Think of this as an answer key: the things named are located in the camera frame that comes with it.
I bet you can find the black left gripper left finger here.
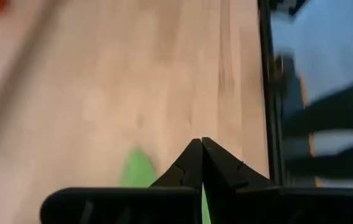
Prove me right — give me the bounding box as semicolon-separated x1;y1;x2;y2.
40;138;203;224

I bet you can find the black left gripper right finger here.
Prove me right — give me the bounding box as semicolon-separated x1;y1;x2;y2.
201;136;353;224

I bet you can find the black rig frame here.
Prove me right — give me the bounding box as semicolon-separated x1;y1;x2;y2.
257;0;288;187

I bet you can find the green knitted cloth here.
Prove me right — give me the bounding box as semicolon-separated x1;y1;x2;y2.
118;147;212;224

